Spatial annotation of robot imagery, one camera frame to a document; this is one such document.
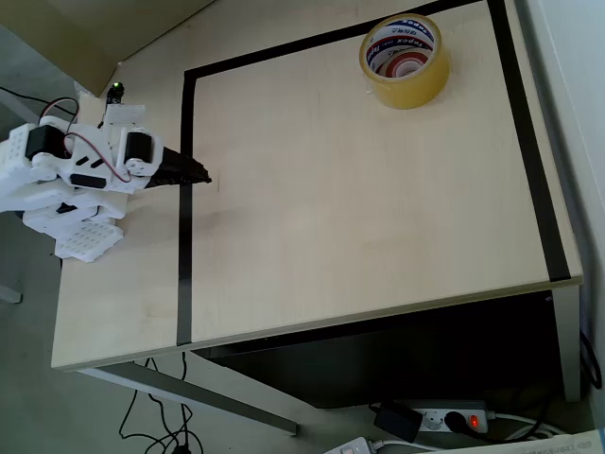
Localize black floor cables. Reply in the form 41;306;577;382
117;354;205;454

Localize white power cable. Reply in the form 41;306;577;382
491;411;564;440

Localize red white gripper servo cable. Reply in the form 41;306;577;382
62;132;134;184

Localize white power strip red switch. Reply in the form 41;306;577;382
415;400;496;434

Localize yellow tape roll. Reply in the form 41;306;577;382
357;12;451;110

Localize beige board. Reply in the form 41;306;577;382
0;0;218;98

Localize black looped cable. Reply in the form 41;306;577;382
579;329;603;392

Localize white furniture bar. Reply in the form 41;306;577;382
0;89;39;125

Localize grey slanted table beam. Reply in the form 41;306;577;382
78;349;302;436

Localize grey upright table leg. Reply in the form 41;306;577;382
550;278;582;403

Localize red tape roll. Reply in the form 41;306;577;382
376;50;426;79

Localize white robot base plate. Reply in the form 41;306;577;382
51;219;126;264

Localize printed paper sheet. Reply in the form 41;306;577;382
420;428;605;454

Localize black round plug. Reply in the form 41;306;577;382
443;410;470;434

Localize red looped servo cable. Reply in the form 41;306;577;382
40;96;80;127

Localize thin black cable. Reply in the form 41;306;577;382
0;86;51;103

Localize small white power strip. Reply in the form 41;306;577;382
323;435;375;454

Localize black power adapter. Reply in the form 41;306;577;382
372;401;423;444

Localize small camera on white mount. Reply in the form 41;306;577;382
97;82;147;130

